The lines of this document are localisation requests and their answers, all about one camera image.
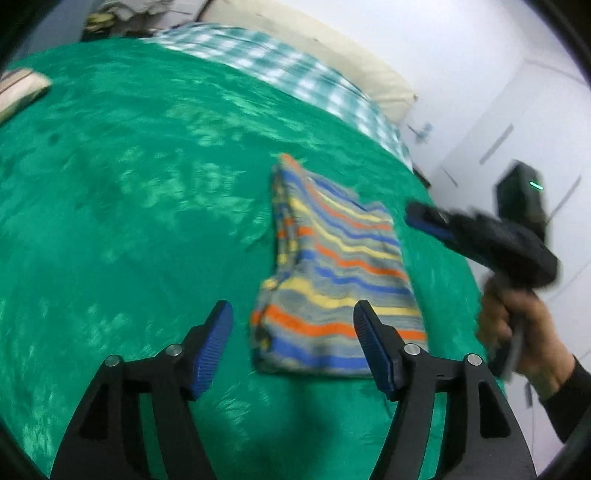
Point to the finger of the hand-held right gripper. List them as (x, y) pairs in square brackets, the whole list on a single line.
[(429, 221)]

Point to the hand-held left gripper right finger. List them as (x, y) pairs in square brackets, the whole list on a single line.
[(374, 350)]

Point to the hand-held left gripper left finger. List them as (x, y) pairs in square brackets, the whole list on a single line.
[(210, 350)]

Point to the striped knit sweater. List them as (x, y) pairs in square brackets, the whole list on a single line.
[(341, 277)]

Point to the person's right forearm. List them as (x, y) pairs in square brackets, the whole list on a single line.
[(570, 397)]

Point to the white wardrobe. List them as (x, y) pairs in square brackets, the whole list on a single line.
[(508, 115)]

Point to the green patterned bedspread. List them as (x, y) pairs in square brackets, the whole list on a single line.
[(115, 207)]

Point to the green plaid blanket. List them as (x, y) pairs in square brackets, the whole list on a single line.
[(286, 64)]

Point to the patterned cushion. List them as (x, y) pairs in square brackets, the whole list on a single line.
[(23, 90)]

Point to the grey checked cloth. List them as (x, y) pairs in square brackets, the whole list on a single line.
[(147, 8)]

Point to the yellow green cloth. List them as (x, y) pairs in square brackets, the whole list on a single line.
[(99, 19)]

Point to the blue wall clip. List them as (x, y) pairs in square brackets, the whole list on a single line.
[(422, 131)]

